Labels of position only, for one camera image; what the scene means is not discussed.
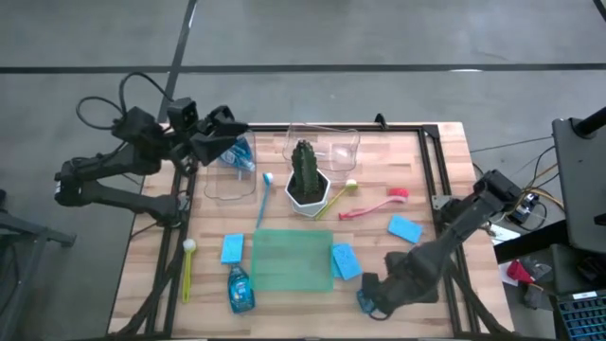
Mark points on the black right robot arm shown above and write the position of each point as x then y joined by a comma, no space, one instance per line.
468,218

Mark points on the blue sponge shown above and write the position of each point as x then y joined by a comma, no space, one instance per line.
232,248
404,229
334,270
348,262

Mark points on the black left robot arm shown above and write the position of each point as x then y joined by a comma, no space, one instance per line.
118,163

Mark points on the white hexagonal plant pot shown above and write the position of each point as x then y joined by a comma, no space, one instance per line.
308,206

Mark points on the white paper sheet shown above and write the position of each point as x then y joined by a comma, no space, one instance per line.
504,233

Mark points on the backlit keyboard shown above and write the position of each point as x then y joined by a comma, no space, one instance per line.
584,319

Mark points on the translucent green tray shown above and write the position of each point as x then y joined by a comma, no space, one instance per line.
291,260

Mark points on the pink dish brush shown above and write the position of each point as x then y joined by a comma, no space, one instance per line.
399,192

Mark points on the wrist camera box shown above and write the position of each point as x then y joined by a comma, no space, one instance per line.
182,113
397,262

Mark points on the black pole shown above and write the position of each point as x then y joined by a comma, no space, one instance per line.
592,123

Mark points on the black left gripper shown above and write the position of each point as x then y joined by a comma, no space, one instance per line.
187,144

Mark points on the black side desk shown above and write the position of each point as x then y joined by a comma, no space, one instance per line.
530,246

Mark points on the black aluminium table frame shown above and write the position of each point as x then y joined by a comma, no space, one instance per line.
272,128

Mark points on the black stand legs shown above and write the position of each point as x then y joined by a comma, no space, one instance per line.
42,233

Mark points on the clear plastic bin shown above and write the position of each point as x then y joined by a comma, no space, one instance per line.
341,161
227,184

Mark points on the blue toothbrush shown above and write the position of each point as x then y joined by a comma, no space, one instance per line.
268,178

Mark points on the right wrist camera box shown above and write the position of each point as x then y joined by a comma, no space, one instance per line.
397,262

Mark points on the yellow-green dish brush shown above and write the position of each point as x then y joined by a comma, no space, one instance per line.
189,245
351,184

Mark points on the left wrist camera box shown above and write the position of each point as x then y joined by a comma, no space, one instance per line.
182,113

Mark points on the red fabric item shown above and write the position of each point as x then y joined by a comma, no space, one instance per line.
518,272

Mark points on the dark grey flat panel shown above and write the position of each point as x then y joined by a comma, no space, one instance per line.
582,189

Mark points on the silver metal bracket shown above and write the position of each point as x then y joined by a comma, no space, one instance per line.
439,202

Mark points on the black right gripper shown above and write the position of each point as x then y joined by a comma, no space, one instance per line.
404,291

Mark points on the green cactus plant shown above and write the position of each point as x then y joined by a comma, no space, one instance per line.
305,166

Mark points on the grey fabric item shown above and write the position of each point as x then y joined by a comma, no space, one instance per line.
540,274

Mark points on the black power supply box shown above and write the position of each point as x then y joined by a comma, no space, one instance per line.
523,208

